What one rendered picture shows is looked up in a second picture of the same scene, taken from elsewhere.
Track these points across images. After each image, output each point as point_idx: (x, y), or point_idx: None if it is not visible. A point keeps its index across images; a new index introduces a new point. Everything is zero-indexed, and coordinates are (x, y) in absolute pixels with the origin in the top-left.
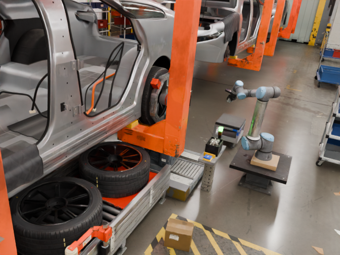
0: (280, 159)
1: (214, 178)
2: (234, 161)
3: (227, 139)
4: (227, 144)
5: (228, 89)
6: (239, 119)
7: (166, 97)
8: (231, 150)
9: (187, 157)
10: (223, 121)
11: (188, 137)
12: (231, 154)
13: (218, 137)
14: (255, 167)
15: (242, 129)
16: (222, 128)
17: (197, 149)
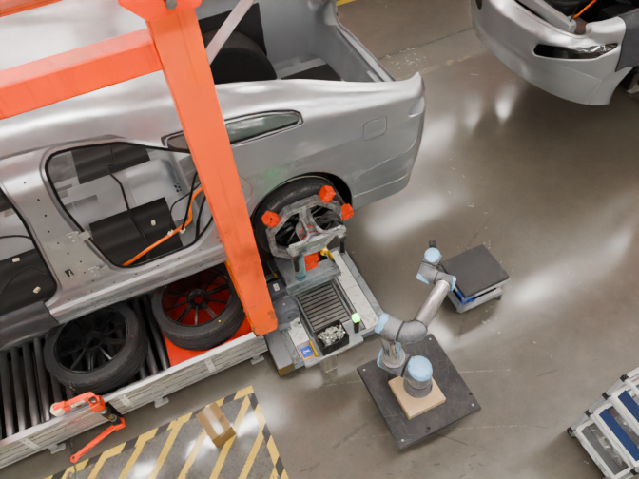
0: (450, 400)
1: (359, 359)
2: (369, 365)
3: (451, 298)
4: None
5: (433, 244)
6: (492, 273)
7: (300, 233)
8: (451, 316)
9: (353, 303)
10: (454, 268)
11: (411, 255)
12: (440, 324)
13: (353, 324)
14: (387, 393)
15: (501, 288)
16: (355, 318)
17: (396, 287)
